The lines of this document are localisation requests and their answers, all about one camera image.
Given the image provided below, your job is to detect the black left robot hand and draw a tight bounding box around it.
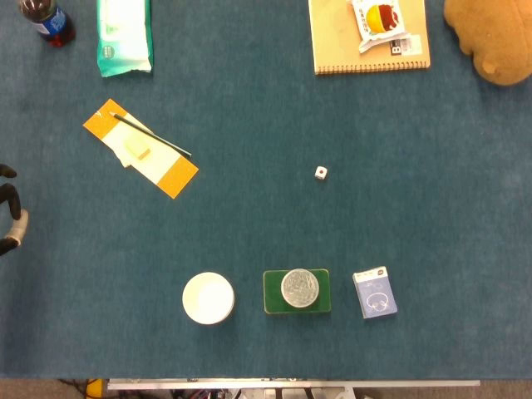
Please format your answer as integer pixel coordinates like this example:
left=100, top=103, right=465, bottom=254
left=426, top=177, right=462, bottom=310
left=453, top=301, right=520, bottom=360
left=0, top=163, right=30, bottom=257

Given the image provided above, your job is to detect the cream folded paper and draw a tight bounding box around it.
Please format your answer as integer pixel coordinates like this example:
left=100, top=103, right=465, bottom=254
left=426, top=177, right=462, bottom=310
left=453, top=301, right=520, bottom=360
left=108, top=140, right=133, bottom=170

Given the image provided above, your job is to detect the yellow eraser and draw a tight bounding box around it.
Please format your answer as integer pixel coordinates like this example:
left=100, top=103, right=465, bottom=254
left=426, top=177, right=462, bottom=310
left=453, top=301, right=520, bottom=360
left=124, top=140, right=151, bottom=161

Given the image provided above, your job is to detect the dark green pencil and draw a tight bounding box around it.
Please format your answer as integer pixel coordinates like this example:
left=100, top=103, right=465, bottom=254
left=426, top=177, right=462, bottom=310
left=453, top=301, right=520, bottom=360
left=109, top=111, right=193, bottom=159

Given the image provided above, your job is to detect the orange and white card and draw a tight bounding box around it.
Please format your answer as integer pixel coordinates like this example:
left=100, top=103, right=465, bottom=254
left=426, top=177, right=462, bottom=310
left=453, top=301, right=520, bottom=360
left=82, top=98, right=200, bottom=200

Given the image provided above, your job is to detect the cola bottle with blue label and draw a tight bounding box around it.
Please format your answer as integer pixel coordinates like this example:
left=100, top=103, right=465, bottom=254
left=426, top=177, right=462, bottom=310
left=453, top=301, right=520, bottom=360
left=18, top=0, right=77, bottom=48

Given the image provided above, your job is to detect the green wet wipes pack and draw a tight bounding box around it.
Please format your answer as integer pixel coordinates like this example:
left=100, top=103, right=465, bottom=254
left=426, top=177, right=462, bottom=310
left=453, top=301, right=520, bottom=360
left=96, top=0, right=155, bottom=78

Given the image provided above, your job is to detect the white paper cup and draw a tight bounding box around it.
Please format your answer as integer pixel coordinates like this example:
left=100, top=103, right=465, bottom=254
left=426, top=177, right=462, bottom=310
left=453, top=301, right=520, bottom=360
left=181, top=271, right=236, bottom=326

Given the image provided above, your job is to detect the green rectangular block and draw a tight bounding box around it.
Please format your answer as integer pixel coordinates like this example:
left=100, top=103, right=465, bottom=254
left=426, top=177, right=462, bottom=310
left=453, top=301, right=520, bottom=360
left=262, top=268, right=333, bottom=316

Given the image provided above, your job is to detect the kraft spiral notebook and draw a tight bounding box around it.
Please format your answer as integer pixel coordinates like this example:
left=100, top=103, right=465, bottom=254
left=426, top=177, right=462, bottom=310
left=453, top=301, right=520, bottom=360
left=308, top=0, right=431, bottom=76

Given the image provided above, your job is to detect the blue card deck box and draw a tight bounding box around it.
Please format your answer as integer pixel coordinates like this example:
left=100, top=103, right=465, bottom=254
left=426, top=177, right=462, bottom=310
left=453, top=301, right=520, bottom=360
left=352, top=266, right=398, bottom=320

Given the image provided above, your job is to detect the white snack packet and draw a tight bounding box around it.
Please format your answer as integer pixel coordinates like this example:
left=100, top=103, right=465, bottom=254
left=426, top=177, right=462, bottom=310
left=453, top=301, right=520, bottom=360
left=347, top=0, right=406, bottom=54

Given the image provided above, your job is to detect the brown plush toy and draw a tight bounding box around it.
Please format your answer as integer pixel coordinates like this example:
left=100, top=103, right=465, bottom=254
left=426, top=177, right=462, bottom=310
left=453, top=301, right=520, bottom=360
left=442, top=0, right=532, bottom=87

